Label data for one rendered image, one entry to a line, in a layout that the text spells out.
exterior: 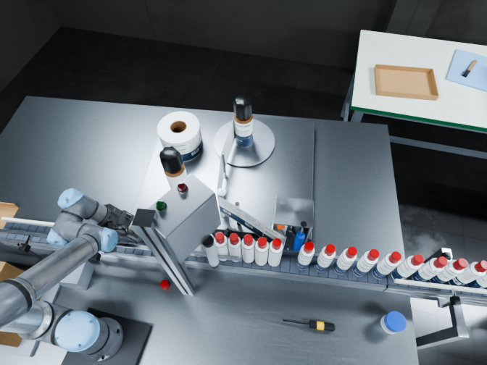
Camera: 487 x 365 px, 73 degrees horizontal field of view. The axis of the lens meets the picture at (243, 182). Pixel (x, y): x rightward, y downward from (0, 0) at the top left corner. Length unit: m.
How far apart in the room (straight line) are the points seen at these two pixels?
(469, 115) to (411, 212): 0.83
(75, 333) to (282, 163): 1.08
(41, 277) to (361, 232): 1.21
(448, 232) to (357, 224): 1.28
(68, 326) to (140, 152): 0.92
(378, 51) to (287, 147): 1.08
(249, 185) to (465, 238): 1.74
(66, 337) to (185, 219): 0.62
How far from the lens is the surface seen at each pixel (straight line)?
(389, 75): 2.32
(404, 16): 3.14
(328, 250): 1.22
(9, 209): 1.92
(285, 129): 1.76
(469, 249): 2.78
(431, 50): 2.63
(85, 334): 1.25
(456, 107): 2.28
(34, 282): 1.00
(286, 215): 1.18
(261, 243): 1.20
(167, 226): 0.82
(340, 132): 1.86
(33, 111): 2.30
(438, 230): 2.74
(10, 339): 1.56
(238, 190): 1.53
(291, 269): 1.39
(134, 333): 1.43
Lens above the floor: 2.20
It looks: 58 degrees down
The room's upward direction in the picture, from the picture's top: 3 degrees counter-clockwise
